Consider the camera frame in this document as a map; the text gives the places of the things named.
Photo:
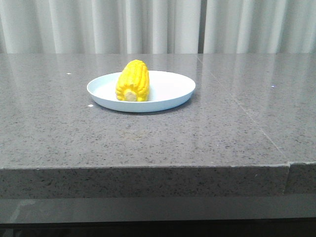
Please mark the yellow corn cob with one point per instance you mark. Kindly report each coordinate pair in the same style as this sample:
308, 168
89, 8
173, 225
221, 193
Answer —
133, 84

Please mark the light blue round plate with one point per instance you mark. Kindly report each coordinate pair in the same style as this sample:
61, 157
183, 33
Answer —
167, 90

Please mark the white pleated curtain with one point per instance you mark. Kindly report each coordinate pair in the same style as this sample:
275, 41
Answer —
157, 26

